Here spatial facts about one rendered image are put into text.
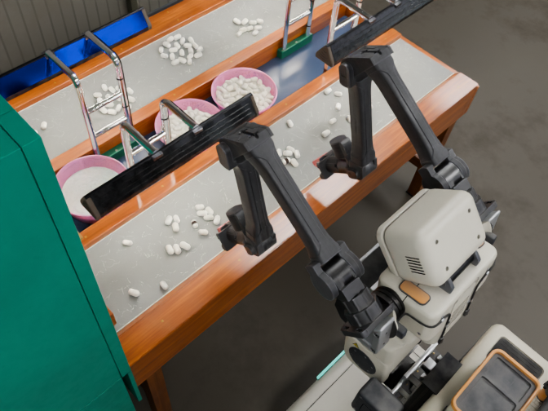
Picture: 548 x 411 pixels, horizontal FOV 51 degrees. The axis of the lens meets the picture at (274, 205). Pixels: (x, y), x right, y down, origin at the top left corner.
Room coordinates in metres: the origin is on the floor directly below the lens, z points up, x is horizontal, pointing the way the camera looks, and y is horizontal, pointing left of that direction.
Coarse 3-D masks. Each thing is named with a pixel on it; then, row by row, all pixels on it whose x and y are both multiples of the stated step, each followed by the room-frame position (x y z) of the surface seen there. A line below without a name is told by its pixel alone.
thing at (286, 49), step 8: (288, 0) 2.04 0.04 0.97; (312, 0) 2.15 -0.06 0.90; (288, 8) 2.04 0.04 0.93; (312, 8) 2.16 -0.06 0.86; (288, 16) 2.04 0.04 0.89; (296, 16) 2.11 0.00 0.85; (304, 16) 2.12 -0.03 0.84; (288, 24) 2.04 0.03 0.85; (296, 40) 2.12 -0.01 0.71; (304, 40) 2.13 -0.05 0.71; (280, 48) 2.05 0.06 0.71; (288, 48) 2.05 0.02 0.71; (296, 48) 2.09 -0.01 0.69; (280, 56) 2.03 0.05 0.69
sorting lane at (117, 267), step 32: (416, 64) 2.02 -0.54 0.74; (320, 96) 1.75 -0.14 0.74; (416, 96) 1.82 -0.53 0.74; (288, 128) 1.55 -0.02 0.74; (320, 128) 1.58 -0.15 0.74; (192, 192) 1.19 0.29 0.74; (224, 192) 1.21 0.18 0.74; (128, 224) 1.03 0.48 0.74; (160, 224) 1.04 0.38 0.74; (96, 256) 0.89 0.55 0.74; (128, 256) 0.91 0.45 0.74; (160, 256) 0.92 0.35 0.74; (192, 256) 0.94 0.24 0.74; (128, 288) 0.79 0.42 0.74; (160, 288) 0.81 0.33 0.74; (128, 320) 0.69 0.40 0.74
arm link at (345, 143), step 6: (336, 138) 1.26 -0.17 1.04; (342, 138) 1.25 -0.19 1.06; (348, 138) 1.24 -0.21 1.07; (330, 144) 1.23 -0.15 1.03; (336, 144) 1.22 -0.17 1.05; (342, 144) 1.21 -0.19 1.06; (348, 144) 1.22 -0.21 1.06; (336, 150) 1.22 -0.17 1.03; (342, 150) 1.21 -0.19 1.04; (348, 150) 1.21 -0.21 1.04; (336, 156) 1.21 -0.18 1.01; (342, 156) 1.21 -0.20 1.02; (348, 156) 1.20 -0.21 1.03; (348, 162) 1.18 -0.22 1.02; (348, 168) 1.16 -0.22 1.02; (354, 168) 1.15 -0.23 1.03; (348, 174) 1.16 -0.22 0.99; (354, 174) 1.13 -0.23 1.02
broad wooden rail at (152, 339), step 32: (448, 96) 1.82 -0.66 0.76; (384, 128) 1.61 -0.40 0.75; (384, 160) 1.43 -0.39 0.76; (320, 192) 1.24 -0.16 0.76; (352, 192) 1.30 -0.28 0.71; (288, 224) 1.09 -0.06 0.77; (224, 256) 0.94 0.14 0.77; (256, 256) 0.95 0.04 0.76; (288, 256) 1.05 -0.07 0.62; (192, 288) 0.81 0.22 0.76; (224, 288) 0.82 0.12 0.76; (160, 320) 0.69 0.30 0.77; (192, 320) 0.72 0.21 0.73; (128, 352) 0.58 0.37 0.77; (160, 352) 0.62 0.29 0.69
